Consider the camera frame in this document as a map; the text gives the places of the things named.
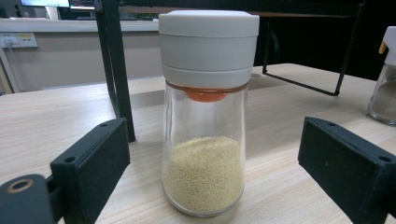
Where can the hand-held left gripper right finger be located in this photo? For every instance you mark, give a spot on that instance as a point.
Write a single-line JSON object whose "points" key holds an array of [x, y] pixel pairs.
{"points": [[345, 174]]}

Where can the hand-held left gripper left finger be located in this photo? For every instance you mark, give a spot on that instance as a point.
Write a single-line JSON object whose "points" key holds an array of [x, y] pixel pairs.
{"points": [[93, 161]]}

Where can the black metal shelf rack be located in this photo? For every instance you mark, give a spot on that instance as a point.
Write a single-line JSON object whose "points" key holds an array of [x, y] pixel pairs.
{"points": [[116, 62]]}

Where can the glass seasoning jar white lid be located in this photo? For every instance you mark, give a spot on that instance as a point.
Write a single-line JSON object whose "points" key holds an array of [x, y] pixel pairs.
{"points": [[205, 46]]}

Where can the black curtain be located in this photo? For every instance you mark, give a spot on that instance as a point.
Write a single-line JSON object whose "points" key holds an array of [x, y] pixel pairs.
{"points": [[314, 43]]}

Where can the white counter ledge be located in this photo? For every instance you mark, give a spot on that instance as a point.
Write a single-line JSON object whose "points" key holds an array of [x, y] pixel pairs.
{"points": [[62, 25]]}

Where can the computer monitor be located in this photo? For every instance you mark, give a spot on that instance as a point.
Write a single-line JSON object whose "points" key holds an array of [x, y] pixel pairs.
{"points": [[43, 3]]}

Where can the white wall socket yellow label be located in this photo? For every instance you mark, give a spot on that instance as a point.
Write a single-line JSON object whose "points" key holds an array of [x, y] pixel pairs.
{"points": [[21, 40]]}

